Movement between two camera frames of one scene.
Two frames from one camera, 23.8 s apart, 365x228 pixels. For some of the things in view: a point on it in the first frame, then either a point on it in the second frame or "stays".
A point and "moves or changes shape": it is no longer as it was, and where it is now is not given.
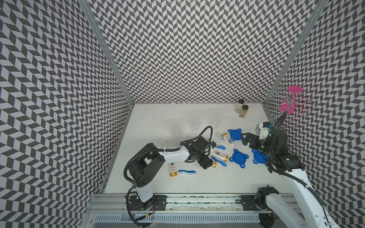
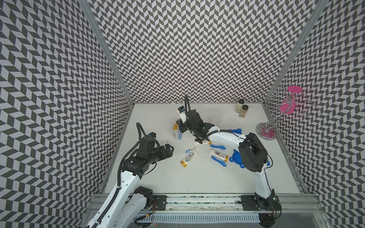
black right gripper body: (264, 147) to (191, 128)
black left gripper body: (200, 155) to (153, 156)
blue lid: (235, 135) stays
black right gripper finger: (254, 141) to (182, 126)
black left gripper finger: (206, 162) to (168, 150)
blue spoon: (187, 172) to (180, 135)
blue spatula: (221, 147) stays
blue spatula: (223, 163) stays
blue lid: (239, 157) stays
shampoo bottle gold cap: (173, 169) moves or changes shape
